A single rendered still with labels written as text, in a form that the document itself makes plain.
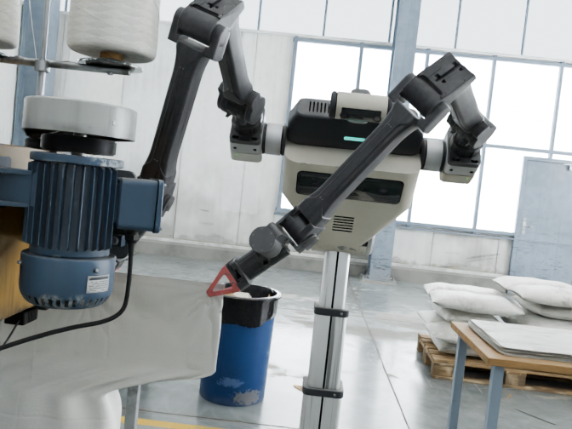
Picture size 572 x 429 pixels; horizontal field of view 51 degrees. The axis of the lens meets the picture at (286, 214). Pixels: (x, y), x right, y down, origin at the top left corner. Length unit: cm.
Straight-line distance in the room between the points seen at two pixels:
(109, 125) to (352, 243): 104
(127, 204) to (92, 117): 16
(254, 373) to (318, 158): 217
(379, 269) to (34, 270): 815
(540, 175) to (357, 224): 819
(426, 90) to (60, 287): 76
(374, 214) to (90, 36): 96
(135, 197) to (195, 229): 849
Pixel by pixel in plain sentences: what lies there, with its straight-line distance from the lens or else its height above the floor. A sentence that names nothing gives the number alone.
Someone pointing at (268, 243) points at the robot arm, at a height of 120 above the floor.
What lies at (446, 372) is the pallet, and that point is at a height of 6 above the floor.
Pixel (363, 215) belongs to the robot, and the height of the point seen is 125.
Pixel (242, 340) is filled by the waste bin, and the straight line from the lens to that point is 355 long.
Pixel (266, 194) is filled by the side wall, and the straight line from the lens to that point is 935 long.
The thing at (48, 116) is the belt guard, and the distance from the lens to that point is 100.
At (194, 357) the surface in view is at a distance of 141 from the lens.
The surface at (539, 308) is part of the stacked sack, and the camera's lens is 498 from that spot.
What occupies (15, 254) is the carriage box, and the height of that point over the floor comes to 114.
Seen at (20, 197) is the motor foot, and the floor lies 125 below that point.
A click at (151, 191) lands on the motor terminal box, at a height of 128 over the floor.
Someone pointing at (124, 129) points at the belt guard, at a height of 138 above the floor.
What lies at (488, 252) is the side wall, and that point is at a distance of 977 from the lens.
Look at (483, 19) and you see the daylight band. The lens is 1001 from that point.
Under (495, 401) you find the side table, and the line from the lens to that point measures 254.
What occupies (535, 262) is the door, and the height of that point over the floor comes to 51.
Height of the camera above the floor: 132
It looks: 3 degrees down
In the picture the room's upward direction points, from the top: 6 degrees clockwise
